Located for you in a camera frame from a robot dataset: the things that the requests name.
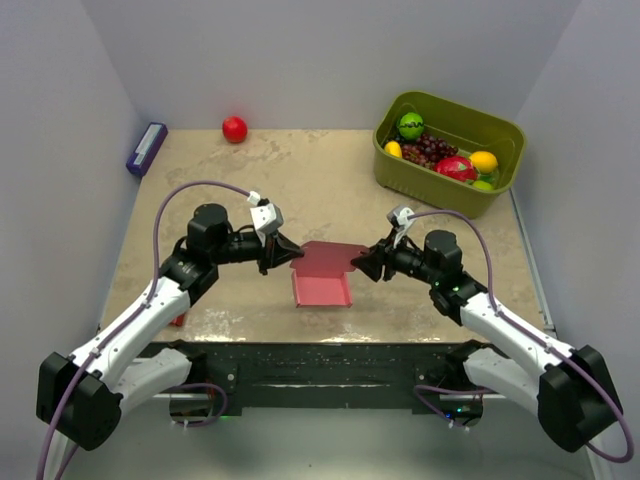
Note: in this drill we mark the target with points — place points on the small yellow lemon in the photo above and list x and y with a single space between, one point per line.
394 149

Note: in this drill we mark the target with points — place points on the green plastic basket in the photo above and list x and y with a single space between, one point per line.
461 126

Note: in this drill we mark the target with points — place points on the red apple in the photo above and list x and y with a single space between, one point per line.
234 129

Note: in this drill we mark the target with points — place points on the red box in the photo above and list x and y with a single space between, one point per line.
178 321

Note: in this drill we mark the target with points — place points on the red dragon fruit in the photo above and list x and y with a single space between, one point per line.
458 168

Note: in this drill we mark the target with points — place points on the purple grapes bunch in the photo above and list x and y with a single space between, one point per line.
427 150

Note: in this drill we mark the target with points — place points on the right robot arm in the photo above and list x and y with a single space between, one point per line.
569 390

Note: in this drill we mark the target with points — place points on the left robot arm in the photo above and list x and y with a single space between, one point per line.
84 395

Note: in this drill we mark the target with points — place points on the yellow orange fruit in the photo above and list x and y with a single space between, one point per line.
484 162

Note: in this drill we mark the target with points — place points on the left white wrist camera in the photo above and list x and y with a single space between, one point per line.
267 219

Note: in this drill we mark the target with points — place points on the pink paper box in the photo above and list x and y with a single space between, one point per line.
320 277

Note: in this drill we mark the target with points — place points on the small green fruit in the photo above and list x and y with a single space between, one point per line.
483 185

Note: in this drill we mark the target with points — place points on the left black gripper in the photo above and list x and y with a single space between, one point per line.
277 251

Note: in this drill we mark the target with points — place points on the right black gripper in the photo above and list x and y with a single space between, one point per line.
371 263

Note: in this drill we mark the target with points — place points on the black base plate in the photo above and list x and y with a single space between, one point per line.
327 376

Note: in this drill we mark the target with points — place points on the purple box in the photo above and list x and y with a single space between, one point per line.
143 155

